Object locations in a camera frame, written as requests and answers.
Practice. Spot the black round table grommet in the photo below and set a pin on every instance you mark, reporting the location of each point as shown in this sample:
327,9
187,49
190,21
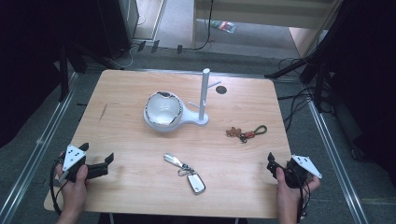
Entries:
221,90

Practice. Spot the colourful packet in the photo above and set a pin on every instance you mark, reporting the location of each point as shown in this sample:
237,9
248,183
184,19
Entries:
224,26

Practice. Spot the white key rack with bowl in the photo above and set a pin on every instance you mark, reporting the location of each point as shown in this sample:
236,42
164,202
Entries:
163,110

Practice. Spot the black cabinet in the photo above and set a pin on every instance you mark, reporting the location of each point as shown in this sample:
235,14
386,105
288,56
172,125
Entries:
116,25

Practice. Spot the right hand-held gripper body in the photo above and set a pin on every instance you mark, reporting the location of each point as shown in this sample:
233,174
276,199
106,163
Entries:
306,165

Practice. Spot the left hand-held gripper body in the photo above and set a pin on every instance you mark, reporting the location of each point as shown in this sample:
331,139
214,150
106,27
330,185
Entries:
73,158

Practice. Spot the black tripod stand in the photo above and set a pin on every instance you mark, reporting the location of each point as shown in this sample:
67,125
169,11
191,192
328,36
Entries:
311,56

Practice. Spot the person's left hand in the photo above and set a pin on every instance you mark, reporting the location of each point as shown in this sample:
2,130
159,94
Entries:
74,193

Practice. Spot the person's right hand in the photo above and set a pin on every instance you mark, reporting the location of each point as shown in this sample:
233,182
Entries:
289,199

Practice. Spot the metal floor rail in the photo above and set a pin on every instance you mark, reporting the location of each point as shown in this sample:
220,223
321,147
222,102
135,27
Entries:
34,149
336,161

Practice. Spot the black floor clip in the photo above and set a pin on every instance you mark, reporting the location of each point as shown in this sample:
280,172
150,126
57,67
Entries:
155,46
141,46
179,49

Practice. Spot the beige wooden shelf unit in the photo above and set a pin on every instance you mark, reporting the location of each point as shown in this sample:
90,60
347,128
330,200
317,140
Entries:
264,14

